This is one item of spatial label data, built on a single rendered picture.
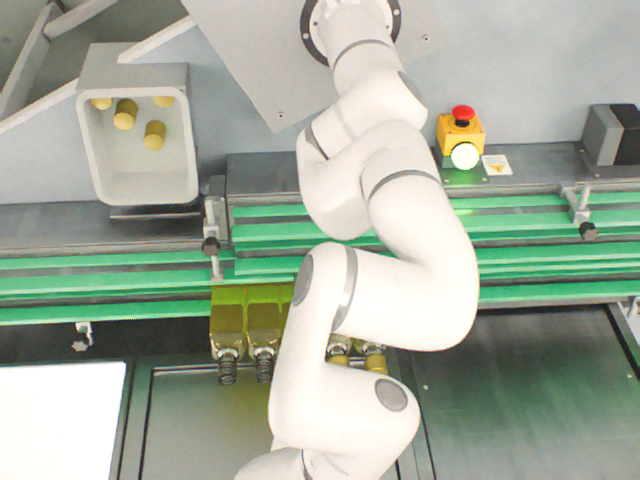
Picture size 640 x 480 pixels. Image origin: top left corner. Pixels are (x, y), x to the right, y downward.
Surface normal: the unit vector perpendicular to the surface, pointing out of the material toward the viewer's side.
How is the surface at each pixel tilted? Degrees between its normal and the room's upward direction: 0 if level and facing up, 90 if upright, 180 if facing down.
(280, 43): 2
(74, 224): 90
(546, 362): 90
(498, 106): 0
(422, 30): 2
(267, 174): 90
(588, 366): 90
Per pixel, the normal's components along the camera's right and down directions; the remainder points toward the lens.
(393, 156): -0.27, -0.74
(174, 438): 0.01, -0.76
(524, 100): 0.07, 0.66
